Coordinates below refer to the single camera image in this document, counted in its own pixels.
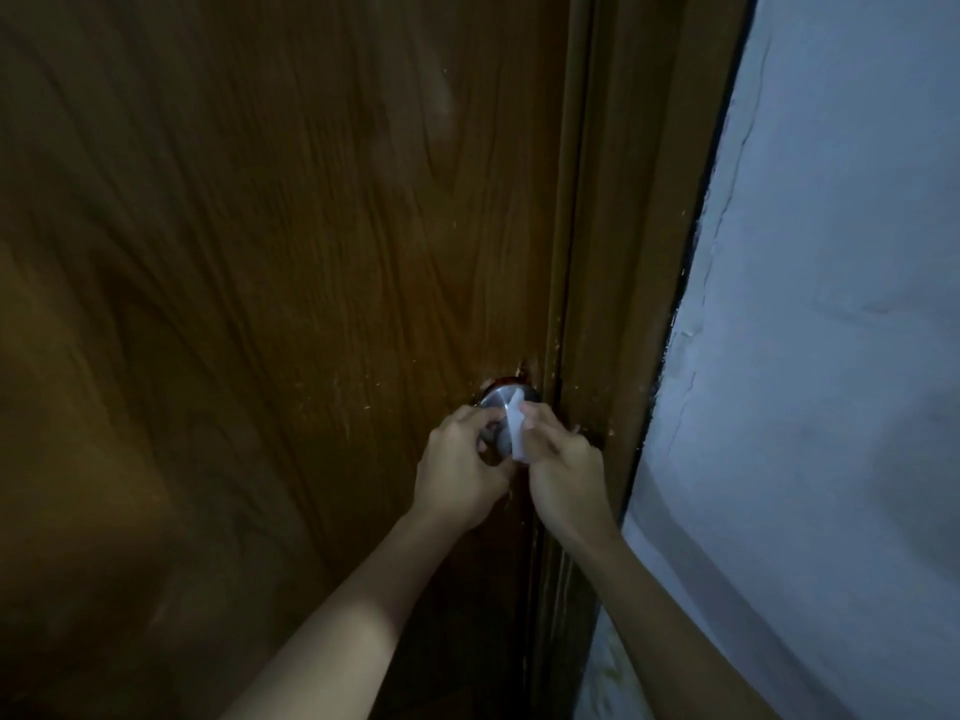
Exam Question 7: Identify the brown wooden door frame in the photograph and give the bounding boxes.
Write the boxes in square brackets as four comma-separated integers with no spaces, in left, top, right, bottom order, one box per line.
[528,0,760,720]

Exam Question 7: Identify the white wipe cloth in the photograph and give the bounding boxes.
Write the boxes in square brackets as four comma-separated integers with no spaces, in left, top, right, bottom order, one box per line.
[504,401,535,466]

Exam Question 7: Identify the person's left hand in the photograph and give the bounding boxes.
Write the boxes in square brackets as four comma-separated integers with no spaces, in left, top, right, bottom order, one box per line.
[411,403,519,533]

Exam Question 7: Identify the person's right hand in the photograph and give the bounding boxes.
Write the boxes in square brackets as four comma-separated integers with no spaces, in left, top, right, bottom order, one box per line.
[519,401,622,551]

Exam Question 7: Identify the person's left forearm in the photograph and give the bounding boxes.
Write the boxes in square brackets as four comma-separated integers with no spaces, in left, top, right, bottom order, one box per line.
[236,506,468,720]

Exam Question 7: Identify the person's right forearm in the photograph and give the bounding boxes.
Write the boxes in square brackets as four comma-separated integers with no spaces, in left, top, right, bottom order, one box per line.
[583,529,785,720]

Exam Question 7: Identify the silver round door knob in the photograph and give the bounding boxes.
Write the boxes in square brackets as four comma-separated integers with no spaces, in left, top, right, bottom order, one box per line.
[475,380,543,467]

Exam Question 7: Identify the brown wooden door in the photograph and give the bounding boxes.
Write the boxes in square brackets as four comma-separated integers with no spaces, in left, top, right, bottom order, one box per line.
[0,0,594,720]

